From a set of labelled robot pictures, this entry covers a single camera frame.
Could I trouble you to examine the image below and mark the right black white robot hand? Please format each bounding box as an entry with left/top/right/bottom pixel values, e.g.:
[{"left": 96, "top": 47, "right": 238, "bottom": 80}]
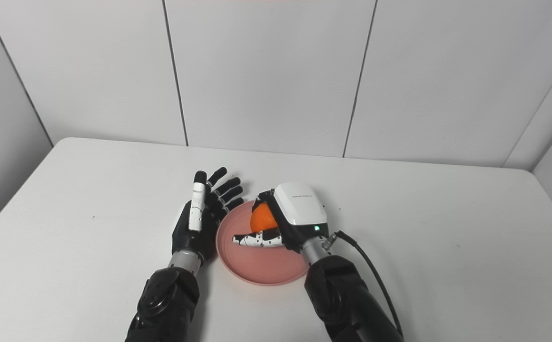
[{"left": 233, "top": 182, "right": 329, "bottom": 253}]

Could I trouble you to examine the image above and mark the pink round plate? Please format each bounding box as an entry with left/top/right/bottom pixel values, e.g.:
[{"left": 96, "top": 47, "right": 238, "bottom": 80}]
[{"left": 215, "top": 199, "right": 310, "bottom": 286}]

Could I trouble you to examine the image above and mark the orange fruit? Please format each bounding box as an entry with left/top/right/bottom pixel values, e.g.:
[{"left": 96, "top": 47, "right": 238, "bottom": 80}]
[{"left": 250, "top": 203, "right": 279, "bottom": 234}]

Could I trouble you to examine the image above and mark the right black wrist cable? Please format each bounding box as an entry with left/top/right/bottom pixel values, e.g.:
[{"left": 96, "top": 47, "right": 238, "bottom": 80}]
[{"left": 323, "top": 231, "right": 403, "bottom": 338}]

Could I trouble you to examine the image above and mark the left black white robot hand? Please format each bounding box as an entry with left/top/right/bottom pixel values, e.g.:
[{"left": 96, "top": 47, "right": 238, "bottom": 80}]
[{"left": 171, "top": 167, "right": 244, "bottom": 262}]

